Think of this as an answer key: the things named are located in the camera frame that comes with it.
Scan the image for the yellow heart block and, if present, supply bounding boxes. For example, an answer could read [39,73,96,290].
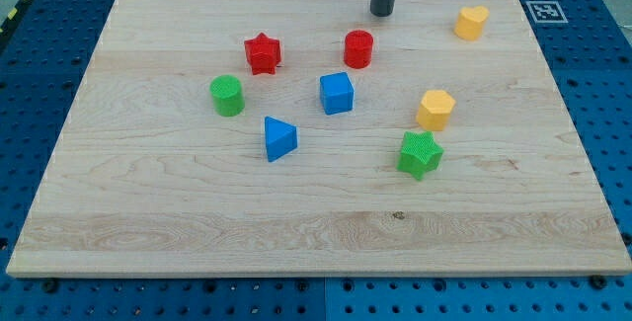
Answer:
[453,6,490,41]

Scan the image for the blue triangle block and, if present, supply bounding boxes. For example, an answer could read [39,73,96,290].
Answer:
[264,117,298,162]

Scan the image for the blue cube block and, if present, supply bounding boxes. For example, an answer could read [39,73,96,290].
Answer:
[319,72,355,116]

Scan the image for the wooden board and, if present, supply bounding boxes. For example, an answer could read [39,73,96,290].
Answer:
[7,0,631,279]

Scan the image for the green cylinder block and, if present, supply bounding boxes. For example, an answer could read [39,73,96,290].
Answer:
[209,75,245,117]

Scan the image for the green star block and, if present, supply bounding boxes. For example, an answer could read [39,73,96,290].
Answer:
[397,131,443,181]

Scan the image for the red star block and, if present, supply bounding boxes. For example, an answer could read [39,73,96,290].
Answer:
[244,33,281,75]

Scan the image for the red cylinder block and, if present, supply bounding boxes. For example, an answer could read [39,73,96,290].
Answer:
[344,30,374,69]

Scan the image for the yellow hexagon block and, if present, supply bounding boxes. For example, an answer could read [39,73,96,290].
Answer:
[416,90,456,131]

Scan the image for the white fiducial marker tag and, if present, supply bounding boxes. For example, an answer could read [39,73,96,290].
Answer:
[526,0,568,24]

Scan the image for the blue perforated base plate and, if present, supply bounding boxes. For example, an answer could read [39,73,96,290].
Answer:
[1,0,631,320]

